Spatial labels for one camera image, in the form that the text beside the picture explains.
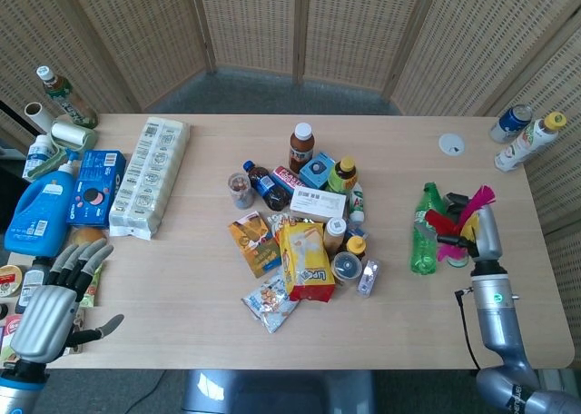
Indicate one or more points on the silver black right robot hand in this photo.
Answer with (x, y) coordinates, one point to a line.
(489, 237)

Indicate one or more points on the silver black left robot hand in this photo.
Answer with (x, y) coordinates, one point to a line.
(43, 318)

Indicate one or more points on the colourful feather shuttlecock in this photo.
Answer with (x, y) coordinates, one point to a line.
(458, 225)

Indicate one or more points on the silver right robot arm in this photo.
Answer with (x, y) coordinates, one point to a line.
(499, 323)

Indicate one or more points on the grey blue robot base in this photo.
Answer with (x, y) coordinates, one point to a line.
(277, 393)

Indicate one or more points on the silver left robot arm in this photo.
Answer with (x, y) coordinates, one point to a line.
(18, 391)

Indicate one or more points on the brown patterned carton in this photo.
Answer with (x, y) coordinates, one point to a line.
(78, 321)

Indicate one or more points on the red white snack packet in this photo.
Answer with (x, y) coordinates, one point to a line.
(9, 334)

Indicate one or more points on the dark bottle white label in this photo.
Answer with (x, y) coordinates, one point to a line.
(31, 282)

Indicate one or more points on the small black grey box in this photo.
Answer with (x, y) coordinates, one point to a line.
(455, 201)

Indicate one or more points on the round tin red label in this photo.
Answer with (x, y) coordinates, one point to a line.
(9, 280)

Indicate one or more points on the green snack bar wrapper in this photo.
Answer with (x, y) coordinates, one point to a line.
(93, 287)

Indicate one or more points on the crushed green Sprite bottle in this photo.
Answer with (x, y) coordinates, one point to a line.
(424, 241)

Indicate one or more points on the round brown bread bun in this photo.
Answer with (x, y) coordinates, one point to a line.
(86, 236)

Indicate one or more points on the white round table grommet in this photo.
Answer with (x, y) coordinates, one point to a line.
(452, 144)

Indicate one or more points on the white drink bottle yellow cap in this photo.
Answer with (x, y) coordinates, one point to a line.
(526, 144)

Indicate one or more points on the blue detergent jug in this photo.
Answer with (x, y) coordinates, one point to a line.
(38, 214)

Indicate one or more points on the blue white drink can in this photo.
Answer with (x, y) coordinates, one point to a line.
(510, 123)

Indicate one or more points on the clear pack purple item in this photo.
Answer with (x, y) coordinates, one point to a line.
(368, 278)

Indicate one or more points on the brown bottle yellow nozzle cap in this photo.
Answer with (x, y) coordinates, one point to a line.
(357, 245)

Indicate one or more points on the white AD milk bottle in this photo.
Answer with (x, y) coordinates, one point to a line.
(357, 203)

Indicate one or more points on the blue Oreo cookie box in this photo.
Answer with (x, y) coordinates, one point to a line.
(97, 189)

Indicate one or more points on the amber juice bottle white cap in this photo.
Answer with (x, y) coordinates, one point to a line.
(335, 234)

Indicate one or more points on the green tea bottle yellow cap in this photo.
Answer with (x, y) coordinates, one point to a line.
(342, 178)

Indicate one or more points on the small white bottle blue label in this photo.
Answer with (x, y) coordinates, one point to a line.
(35, 157)

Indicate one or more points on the white barcode box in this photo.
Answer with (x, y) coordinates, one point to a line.
(318, 203)

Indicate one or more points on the green lint roller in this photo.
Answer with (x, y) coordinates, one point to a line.
(68, 144)

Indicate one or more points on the long white biscuit package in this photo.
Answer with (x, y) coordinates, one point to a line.
(150, 173)

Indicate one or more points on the light blue device box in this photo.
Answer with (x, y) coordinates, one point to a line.
(318, 169)

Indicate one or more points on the yellow red Lipo rusk bag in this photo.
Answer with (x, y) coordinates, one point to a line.
(306, 264)

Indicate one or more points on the cardboard paper roll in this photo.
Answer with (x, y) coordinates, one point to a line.
(38, 116)

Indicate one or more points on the brown milk tea bottle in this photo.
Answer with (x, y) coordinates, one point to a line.
(301, 148)

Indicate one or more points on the pink snack packet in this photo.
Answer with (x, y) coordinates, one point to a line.
(286, 180)

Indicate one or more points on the white cartoon snack bag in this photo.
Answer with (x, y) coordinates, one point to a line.
(277, 223)

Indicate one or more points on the green tea bottle white cap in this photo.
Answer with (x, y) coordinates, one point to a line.
(68, 98)

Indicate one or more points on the orange blue carton box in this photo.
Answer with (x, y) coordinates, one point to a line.
(254, 246)

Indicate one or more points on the small Pepsi cola bottle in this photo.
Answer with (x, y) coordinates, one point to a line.
(268, 187)

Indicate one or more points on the white blue peanut bag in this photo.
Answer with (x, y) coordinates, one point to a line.
(270, 302)

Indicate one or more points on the clear snack jar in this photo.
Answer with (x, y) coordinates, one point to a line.
(240, 191)

